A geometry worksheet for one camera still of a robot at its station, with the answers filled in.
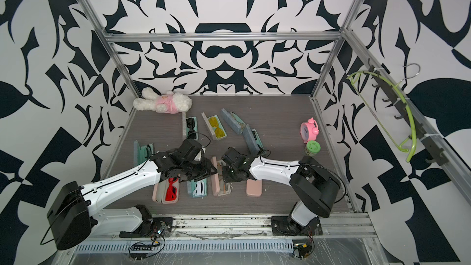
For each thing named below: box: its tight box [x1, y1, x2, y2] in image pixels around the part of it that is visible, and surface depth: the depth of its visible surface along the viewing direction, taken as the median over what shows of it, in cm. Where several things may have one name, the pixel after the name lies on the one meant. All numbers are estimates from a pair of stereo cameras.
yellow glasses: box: [207, 116, 226, 139], surface depth 106 cm
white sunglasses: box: [192, 180, 205, 197], surface depth 84 cm
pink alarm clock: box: [299, 117, 320, 144], surface depth 96 cm
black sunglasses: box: [185, 117, 197, 140], surface depth 104 cm
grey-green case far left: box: [133, 139, 154, 167], surface depth 96 cm
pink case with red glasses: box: [152, 178, 181, 205], surface depth 82 cm
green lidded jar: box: [304, 139, 322, 157], surface depth 95 cm
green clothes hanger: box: [346, 63, 421, 162], surface depth 56 cm
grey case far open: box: [220, 107, 246, 135], surface depth 103 cm
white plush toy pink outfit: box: [133, 87, 193, 115], surface depth 107 cm
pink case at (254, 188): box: [245, 178, 263, 197], surface depth 84 cm
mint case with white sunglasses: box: [187, 177, 208, 198], surface depth 84 cm
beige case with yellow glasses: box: [201, 112, 228, 141], surface depth 104 cm
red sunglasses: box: [164, 176, 178, 201], surface depth 83 cm
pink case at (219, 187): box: [210, 155, 232, 197], surface depth 82 cm
